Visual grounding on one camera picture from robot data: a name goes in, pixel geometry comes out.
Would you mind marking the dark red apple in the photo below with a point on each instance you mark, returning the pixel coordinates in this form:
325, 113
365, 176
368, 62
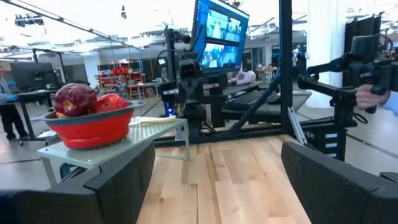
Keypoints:
74, 99

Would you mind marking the person's hand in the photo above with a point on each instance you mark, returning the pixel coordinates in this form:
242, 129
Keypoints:
368, 96

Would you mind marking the pale green perforated metal shelf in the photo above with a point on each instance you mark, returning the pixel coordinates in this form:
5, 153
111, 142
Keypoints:
140, 133

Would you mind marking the large monitor blue screen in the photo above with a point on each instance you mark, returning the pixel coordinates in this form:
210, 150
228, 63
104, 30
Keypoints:
220, 37

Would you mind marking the black hand-held leader arm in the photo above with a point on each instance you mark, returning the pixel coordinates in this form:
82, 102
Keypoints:
363, 68

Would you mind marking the silver aluminium post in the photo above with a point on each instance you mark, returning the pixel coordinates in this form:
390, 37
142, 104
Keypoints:
297, 126

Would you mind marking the black aluminium rig frame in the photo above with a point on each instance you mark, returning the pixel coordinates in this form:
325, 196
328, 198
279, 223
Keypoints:
286, 62

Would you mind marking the shelf with red bins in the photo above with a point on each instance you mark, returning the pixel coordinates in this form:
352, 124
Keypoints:
121, 79

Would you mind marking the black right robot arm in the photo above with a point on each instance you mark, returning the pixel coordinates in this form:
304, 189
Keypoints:
194, 116

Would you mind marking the dark office desk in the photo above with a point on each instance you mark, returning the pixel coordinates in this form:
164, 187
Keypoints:
31, 96

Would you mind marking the pale pink rounded object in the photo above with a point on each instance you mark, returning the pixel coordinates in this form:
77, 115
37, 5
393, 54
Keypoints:
245, 77

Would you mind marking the large bright red apple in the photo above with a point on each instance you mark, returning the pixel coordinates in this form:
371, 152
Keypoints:
110, 103

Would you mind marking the black labelled equipment box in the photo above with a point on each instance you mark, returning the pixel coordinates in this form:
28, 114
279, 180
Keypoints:
329, 143

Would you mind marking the red collapsible colander grey rim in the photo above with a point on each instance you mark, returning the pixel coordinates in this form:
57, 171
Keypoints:
93, 127

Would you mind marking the black office monitor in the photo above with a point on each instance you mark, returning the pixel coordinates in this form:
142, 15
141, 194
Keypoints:
32, 76

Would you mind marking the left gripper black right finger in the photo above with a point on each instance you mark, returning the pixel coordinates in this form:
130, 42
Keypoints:
335, 193

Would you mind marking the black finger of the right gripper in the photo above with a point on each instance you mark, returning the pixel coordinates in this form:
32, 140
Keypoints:
186, 90
196, 90

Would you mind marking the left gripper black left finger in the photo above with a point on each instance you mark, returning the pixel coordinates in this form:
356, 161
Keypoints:
93, 199

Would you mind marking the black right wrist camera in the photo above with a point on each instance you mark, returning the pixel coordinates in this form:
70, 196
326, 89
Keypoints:
189, 65

